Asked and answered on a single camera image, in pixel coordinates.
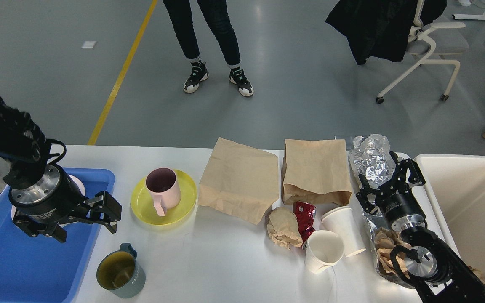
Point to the crushed red can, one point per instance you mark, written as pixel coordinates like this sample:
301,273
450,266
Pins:
305,215

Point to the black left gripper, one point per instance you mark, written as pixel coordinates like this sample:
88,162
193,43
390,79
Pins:
101,209

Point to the pink ribbed mug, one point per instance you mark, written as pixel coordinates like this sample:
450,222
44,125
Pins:
163,186

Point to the blue plastic tray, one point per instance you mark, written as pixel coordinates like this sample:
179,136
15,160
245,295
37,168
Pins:
40,269

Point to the teal mug yellow inside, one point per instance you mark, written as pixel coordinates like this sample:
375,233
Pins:
120,273

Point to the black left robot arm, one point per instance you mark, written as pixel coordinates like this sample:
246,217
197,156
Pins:
27,150

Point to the crumpled aluminium foil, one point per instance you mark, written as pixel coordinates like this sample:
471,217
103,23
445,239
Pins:
370,157

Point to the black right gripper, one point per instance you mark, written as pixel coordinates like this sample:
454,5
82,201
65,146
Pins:
400,210

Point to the brown paper bag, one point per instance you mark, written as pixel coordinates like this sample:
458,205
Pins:
316,172
240,180

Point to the yellow plastic plate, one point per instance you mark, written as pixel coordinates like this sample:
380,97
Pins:
143,207

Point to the white pink plate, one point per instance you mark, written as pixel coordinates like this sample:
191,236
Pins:
49,201

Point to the black jacket on chair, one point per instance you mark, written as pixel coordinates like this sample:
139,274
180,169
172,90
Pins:
374,28

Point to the crumpled brown paper ball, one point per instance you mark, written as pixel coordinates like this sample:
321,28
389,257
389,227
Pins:
282,228

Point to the upright white paper cup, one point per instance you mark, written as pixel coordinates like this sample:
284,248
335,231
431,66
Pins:
324,249

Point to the white plastic bin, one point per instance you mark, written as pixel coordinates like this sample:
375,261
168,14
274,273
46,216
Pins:
455,186

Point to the right brown paper bag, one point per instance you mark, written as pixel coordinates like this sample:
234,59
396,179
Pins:
316,172

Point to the white office chair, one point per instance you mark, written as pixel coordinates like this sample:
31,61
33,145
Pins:
429,46

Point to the foil bag with paper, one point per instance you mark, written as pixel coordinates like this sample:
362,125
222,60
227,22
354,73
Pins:
382,242

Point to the left brown paper bag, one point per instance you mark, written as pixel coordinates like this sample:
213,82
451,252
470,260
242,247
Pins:
240,180

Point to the lying white paper cup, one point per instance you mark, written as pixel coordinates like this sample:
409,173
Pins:
341,221

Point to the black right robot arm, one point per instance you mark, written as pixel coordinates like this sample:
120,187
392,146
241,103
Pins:
430,265

